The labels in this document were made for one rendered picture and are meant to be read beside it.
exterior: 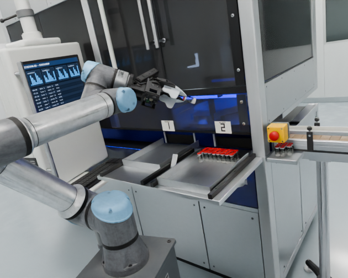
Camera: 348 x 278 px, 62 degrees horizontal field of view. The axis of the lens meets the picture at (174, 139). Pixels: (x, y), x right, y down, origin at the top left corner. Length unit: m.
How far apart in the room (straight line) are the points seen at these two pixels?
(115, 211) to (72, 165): 0.93
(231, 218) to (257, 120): 0.58
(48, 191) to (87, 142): 0.98
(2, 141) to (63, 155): 1.05
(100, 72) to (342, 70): 5.20
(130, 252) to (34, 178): 0.35
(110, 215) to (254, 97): 0.77
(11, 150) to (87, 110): 0.22
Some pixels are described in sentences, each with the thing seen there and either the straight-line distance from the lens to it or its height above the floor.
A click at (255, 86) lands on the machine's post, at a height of 1.20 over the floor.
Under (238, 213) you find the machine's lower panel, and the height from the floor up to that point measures 0.55.
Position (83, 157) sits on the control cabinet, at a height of 0.89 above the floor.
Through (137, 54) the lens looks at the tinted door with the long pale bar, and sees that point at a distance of 1.65.
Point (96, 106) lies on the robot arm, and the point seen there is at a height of 1.30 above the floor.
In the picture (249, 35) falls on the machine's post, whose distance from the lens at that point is 1.28.
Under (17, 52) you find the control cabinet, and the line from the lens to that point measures 1.63.
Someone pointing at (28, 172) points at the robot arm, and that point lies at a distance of 0.88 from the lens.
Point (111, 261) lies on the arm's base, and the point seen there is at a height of 0.84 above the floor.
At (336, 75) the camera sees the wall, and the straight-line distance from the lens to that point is 5.93.
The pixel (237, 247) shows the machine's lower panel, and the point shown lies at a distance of 1.74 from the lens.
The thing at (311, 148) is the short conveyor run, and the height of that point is 0.90.
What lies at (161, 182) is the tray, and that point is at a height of 0.90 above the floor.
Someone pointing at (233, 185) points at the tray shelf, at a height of 0.88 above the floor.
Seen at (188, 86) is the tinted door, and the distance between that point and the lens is 1.47.
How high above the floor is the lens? 1.42
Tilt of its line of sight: 17 degrees down
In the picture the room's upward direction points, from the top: 10 degrees counter-clockwise
